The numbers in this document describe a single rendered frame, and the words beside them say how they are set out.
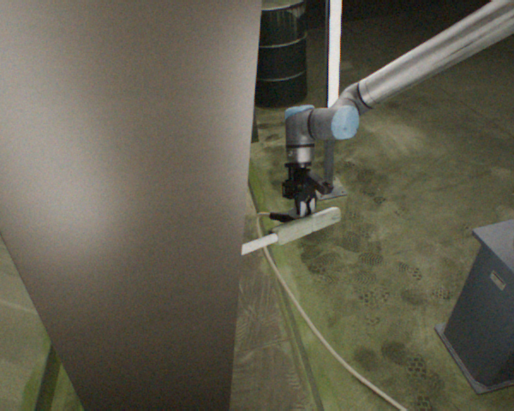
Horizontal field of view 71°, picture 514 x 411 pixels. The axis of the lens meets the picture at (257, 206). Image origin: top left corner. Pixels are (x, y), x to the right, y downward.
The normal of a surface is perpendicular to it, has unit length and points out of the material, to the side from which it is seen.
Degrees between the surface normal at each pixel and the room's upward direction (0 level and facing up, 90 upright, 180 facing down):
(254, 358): 0
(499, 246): 0
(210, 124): 90
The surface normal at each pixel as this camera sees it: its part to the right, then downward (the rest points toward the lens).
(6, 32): 0.29, 0.60
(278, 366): -0.11, -0.75
